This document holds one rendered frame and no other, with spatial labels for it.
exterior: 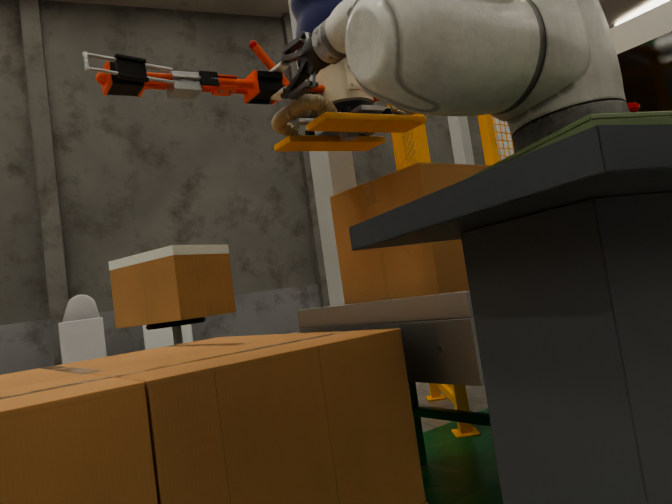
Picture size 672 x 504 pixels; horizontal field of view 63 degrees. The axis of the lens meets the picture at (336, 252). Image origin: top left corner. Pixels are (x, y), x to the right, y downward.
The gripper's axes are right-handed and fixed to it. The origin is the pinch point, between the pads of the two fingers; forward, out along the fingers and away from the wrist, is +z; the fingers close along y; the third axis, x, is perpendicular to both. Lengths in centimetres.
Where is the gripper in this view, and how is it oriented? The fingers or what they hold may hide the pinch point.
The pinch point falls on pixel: (279, 81)
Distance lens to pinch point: 147.4
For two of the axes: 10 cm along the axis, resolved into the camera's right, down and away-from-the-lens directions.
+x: 7.9, -0.6, 6.1
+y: 1.4, 9.9, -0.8
